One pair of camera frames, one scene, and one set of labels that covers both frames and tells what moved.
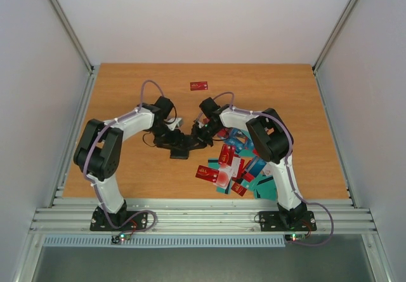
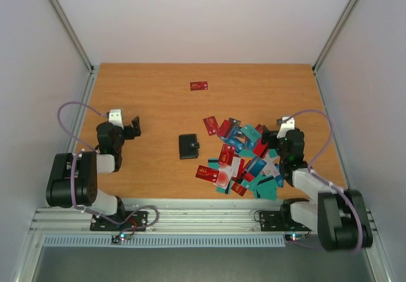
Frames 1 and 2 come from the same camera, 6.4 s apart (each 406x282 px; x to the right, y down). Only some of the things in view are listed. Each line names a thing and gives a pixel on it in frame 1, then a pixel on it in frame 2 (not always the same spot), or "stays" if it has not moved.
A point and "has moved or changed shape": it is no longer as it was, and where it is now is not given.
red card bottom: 239,188 stays
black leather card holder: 179,154 has moved or changed shape
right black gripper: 201,133 → 271,137
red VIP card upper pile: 226,155 stays
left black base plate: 121,221 stays
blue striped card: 255,166 stays
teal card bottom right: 266,191 stays
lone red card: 199,86 stays
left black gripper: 174,141 → 131,134
